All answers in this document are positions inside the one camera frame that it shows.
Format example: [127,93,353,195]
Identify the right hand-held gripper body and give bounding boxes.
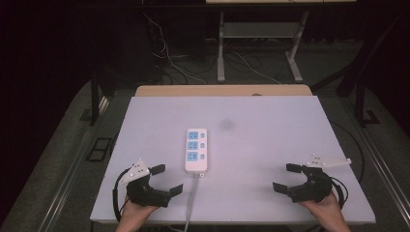
[287,153,353,204]

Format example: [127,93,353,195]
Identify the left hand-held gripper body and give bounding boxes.
[117,158,172,209]

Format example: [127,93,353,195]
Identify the white power strip blue sockets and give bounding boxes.
[184,128,209,178]

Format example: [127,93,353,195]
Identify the person's left hand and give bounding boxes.
[117,196,161,226]

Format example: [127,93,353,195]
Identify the person's right hand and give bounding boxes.
[297,191,346,227]

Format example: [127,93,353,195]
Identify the white table board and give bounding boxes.
[89,95,377,225]

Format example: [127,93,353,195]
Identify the black metal stand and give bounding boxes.
[89,69,102,127]
[353,76,382,129]

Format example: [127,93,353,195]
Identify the wooden table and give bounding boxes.
[133,83,313,98]

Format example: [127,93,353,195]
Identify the grey metal stand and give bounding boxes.
[216,11,310,84]

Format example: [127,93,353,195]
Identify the grey power strip cable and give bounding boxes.
[183,171,200,232]

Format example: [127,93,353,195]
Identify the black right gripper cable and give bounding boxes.
[329,176,350,211]

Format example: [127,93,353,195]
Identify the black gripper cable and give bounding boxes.
[112,167,131,223]
[329,176,350,211]

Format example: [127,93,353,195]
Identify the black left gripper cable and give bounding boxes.
[112,167,131,223]

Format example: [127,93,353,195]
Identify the black floor cable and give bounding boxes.
[328,119,366,185]

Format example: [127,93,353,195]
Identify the black floor frame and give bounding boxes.
[85,136,113,163]

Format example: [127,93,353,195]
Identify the aluminium floor rail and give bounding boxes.
[38,96,111,232]
[340,96,410,220]

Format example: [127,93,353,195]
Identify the white floor cable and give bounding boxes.
[231,50,282,86]
[142,12,208,86]

